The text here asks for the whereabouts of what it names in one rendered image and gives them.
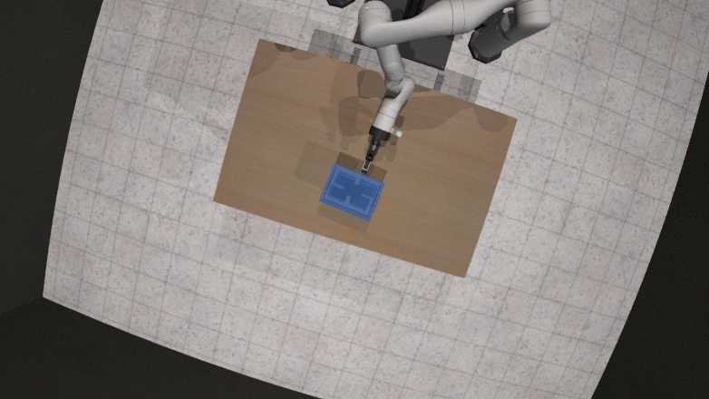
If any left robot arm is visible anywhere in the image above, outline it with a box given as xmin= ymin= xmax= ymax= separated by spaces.
xmin=358 ymin=0 xmax=552 ymax=138

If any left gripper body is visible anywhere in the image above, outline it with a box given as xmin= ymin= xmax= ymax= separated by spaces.
xmin=369 ymin=125 xmax=391 ymax=146

